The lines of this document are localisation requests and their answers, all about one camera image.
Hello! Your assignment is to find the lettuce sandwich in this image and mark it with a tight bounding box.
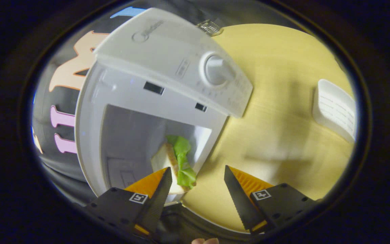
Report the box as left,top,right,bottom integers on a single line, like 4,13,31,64
151,135,197,195

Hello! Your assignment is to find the white microwave oven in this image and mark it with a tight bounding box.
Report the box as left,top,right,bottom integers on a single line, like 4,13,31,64
75,7,254,238

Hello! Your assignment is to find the clear glass jar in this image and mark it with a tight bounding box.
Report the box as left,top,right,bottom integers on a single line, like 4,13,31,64
196,19,223,37

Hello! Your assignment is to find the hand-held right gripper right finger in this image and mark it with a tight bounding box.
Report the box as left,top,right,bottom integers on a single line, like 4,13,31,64
224,165,318,235

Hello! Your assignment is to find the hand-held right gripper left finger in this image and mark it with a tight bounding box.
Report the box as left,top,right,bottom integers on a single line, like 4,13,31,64
83,167,173,238

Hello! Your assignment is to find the white plastic tray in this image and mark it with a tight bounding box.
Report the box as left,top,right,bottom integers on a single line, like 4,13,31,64
312,79,357,143

